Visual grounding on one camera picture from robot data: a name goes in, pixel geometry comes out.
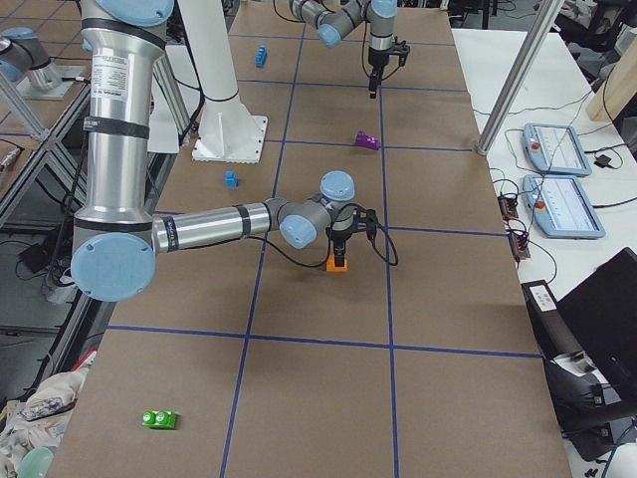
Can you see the small blue block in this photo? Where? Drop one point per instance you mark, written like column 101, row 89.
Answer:
column 231, row 179

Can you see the upper teach pendant tablet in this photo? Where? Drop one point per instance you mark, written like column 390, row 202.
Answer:
column 555, row 149

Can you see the green two-stud block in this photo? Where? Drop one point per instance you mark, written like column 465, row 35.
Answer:
column 160, row 419

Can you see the aluminium frame post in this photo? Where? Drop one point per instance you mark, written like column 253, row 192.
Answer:
column 545, row 16

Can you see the long blue four-stud block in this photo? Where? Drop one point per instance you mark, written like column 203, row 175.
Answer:
column 261, row 56

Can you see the crumpled patterned cloth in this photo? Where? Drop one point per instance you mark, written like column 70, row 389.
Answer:
column 42, row 419

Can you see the black laptop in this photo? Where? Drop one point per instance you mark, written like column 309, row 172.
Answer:
column 601, row 315

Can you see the purple trapezoid block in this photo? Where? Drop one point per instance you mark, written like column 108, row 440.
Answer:
column 368, row 141

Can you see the orange trapezoid block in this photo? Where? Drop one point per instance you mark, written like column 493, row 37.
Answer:
column 336, row 264

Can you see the lower teach pendant tablet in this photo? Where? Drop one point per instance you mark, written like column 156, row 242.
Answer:
column 560, row 208

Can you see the teach pendant tablet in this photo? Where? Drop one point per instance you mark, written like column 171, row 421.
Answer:
column 555, row 149
column 560, row 208

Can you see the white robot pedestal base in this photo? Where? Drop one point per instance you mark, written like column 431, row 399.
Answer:
column 227, row 131

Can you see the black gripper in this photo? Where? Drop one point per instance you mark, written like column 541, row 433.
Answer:
column 339, row 240
column 375, row 63

